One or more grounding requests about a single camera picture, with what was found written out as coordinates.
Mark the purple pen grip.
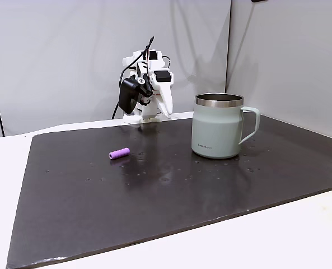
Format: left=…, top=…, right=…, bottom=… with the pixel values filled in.
left=109, top=147, right=130, bottom=160

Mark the pale green steel mug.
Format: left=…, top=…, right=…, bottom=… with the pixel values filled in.
left=191, top=92, right=261, bottom=160

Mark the dark table mat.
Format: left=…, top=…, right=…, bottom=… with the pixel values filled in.
left=6, top=114, right=332, bottom=269

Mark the black camera box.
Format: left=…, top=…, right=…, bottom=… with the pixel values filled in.
left=118, top=74, right=153, bottom=115

